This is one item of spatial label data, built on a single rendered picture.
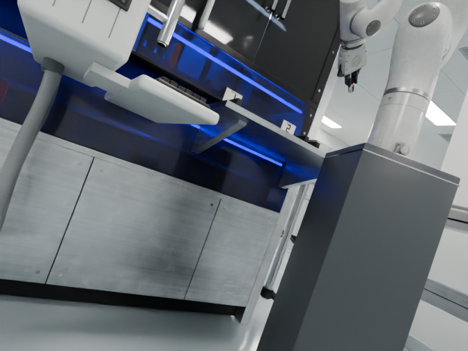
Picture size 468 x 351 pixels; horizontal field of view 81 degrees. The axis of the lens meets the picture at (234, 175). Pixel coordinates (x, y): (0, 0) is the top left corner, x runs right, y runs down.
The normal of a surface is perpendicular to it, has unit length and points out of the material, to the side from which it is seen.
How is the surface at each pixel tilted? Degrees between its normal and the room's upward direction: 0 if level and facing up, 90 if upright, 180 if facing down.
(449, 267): 90
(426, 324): 90
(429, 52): 126
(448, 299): 90
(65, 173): 90
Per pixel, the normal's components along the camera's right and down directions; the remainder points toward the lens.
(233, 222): 0.46, 0.14
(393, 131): -0.48, -0.21
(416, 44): -0.62, 0.39
